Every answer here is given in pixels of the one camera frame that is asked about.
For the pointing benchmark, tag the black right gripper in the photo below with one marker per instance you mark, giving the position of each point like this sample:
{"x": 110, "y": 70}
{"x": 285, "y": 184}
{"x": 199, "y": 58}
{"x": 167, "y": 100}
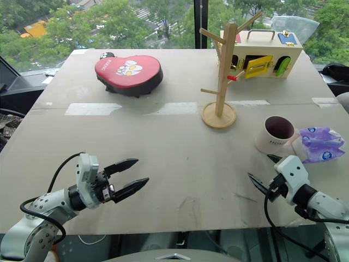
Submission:
{"x": 278, "y": 185}

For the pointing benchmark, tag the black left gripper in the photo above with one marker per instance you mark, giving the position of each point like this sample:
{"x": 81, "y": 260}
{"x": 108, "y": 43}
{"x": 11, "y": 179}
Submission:
{"x": 105, "y": 187}

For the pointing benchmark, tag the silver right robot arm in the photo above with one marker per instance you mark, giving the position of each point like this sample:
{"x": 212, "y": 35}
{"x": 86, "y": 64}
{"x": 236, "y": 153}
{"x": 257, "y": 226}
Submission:
{"x": 325, "y": 207}

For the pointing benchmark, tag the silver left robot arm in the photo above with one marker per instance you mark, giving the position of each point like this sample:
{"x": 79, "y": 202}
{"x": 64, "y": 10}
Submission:
{"x": 41, "y": 207}

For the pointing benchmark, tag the white mug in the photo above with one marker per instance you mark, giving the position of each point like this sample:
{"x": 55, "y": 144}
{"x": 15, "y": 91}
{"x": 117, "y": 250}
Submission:
{"x": 274, "y": 135}

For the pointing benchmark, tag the wooden mug tree stand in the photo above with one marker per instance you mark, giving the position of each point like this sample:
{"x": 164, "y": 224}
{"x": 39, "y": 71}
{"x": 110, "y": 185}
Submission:
{"x": 222, "y": 82}

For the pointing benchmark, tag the purple tissue pack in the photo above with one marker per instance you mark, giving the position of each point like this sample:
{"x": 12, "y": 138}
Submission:
{"x": 319, "y": 144}

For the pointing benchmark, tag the wooden latch busy box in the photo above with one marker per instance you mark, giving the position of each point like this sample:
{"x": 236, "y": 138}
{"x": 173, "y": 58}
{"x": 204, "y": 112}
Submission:
{"x": 261, "y": 58}

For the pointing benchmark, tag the black bag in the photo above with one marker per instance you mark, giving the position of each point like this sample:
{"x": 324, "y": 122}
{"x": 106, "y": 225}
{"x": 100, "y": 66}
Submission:
{"x": 334, "y": 72}

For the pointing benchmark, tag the black white round object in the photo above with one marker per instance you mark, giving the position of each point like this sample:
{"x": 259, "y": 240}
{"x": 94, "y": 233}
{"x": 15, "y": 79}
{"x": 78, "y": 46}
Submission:
{"x": 105, "y": 55}

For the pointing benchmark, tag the clear plastic bag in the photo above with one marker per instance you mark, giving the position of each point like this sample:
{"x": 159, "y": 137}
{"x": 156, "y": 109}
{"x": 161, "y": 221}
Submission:
{"x": 295, "y": 27}

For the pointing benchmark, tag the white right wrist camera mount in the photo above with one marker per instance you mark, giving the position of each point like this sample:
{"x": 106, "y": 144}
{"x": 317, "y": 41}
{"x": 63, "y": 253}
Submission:
{"x": 291, "y": 177}

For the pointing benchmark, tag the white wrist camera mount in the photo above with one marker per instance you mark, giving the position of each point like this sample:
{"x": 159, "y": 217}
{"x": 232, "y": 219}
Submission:
{"x": 291, "y": 177}
{"x": 86, "y": 174}

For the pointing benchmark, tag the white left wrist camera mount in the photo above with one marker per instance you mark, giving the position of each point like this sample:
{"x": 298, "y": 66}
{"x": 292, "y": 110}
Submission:
{"x": 86, "y": 174}

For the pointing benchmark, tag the black window frame post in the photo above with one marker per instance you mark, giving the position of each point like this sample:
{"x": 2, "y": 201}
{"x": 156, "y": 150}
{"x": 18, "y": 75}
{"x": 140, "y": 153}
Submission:
{"x": 201, "y": 23}

